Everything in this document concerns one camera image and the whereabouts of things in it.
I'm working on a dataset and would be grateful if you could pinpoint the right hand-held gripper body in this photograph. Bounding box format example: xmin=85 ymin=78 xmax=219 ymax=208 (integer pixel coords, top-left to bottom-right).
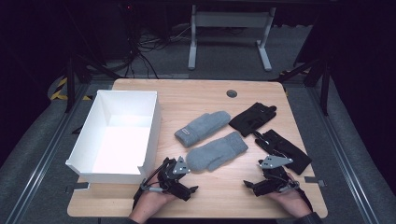
xmin=243 ymin=154 xmax=301 ymax=198

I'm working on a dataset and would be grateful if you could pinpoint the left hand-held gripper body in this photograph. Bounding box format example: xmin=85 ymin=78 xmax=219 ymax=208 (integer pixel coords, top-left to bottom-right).
xmin=139 ymin=156 xmax=200 ymax=202

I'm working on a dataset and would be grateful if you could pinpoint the black glove with white marks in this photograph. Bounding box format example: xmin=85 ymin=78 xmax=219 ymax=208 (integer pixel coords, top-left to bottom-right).
xmin=253 ymin=129 xmax=313 ymax=176

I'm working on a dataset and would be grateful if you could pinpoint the person's right hand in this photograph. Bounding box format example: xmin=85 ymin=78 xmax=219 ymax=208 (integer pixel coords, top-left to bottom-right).
xmin=267 ymin=172 xmax=313 ymax=219

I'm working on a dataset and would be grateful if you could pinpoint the person's left hand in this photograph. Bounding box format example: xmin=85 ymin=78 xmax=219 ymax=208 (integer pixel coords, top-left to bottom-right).
xmin=128 ymin=188 xmax=177 ymax=224

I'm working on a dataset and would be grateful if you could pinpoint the grey tape strip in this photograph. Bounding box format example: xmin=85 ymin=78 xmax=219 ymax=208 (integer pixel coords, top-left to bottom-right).
xmin=304 ymin=175 xmax=327 ymax=188
xmin=64 ymin=181 xmax=92 ymax=195

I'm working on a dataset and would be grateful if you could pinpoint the white open box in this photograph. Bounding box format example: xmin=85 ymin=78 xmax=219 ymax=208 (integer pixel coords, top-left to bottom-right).
xmin=64 ymin=90 xmax=163 ymax=185

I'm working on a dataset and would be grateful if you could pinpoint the grey knit mitten with label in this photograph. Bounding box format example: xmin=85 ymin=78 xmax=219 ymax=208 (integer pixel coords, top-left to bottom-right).
xmin=174 ymin=110 xmax=233 ymax=148

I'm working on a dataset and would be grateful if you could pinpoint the black metal stand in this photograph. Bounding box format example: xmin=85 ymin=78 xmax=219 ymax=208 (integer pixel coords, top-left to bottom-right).
xmin=270 ymin=55 xmax=332 ymax=117
xmin=63 ymin=51 xmax=123 ymax=114

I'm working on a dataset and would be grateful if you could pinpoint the yellow black hazard tape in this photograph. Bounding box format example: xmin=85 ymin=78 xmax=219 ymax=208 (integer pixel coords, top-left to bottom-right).
xmin=49 ymin=77 xmax=93 ymax=102

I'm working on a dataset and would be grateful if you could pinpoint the dark computer tower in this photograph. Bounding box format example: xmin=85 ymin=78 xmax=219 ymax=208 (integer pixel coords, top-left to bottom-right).
xmin=102 ymin=2 xmax=139 ymax=61

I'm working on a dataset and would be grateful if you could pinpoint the aluminium floor rail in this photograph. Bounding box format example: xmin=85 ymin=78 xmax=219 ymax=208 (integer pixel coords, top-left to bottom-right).
xmin=5 ymin=83 xmax=92 ymax=224
xmin=305 ymin=86 xmax=380 ymax=224

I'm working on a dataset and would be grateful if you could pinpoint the bundle of black cables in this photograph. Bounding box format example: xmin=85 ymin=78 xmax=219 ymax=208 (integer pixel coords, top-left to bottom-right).
xmin=123 ymin=23 xmax=194 ymax=79

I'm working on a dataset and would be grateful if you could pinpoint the white metal desk frame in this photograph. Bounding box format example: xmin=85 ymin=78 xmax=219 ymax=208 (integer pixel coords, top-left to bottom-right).
xmin=187 ymin=4 xmax=277 ymax=73

